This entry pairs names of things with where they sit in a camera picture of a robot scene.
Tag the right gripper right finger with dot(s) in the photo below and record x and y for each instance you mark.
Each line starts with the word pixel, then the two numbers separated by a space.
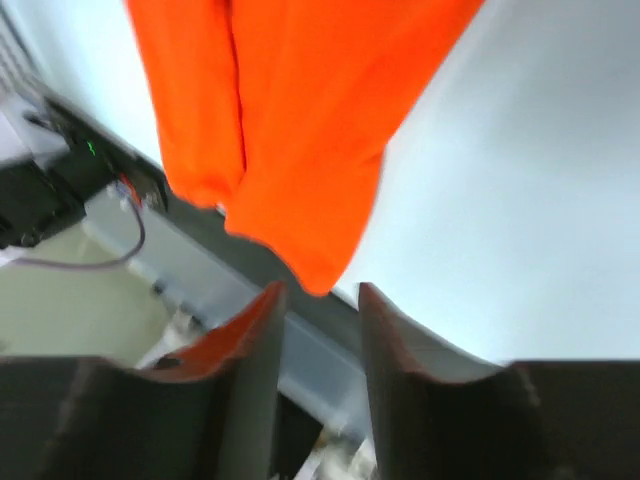
pixel 437 413

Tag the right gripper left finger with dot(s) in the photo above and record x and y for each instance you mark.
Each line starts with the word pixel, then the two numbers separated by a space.
pixel 206 411

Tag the orange t shirt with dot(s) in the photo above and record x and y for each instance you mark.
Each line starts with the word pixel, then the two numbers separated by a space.
pixel 279 112

